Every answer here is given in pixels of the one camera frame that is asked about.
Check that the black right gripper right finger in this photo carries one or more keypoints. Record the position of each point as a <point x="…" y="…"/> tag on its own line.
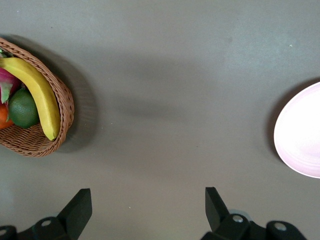
<point x="217" y="212"/>

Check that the dark green lime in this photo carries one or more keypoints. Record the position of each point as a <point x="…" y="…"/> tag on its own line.
<point x="23" y="110"/>

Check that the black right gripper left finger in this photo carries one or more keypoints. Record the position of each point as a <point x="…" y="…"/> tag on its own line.
<point x="72" y="215"/>

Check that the pink round plate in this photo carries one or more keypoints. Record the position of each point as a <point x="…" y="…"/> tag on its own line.
<point x="300" y="132"/>

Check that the orange fruit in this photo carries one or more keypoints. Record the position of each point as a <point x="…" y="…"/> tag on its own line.
<point x="3" y="117"/>

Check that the pink dragon fruit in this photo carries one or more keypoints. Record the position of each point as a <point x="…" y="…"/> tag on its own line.
<point x="8" y="78"/>

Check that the brown wicker basket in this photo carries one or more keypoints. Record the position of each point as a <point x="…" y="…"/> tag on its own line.
<point x="30" y="142"/>

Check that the yellow banana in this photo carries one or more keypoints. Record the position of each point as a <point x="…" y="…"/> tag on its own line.
<point x="42" y="95"/>

